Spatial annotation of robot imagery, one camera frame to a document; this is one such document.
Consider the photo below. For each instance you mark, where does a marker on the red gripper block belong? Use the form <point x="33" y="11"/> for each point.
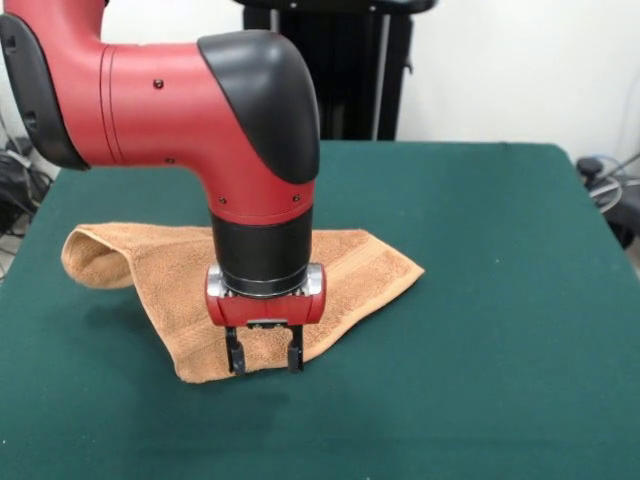
<point x="265" y="310"/>

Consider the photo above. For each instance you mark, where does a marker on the tan terry towel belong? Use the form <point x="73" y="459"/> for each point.
<point x="165" y="280"/>

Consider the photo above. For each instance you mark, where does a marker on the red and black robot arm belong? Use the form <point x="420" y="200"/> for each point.
<point x="175" y="110"/>

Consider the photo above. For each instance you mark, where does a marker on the dark green table cloth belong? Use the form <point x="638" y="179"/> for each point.
<point x="450" y="375"/>

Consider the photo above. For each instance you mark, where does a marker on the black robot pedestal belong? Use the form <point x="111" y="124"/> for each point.
<point x="360" y="75"/>

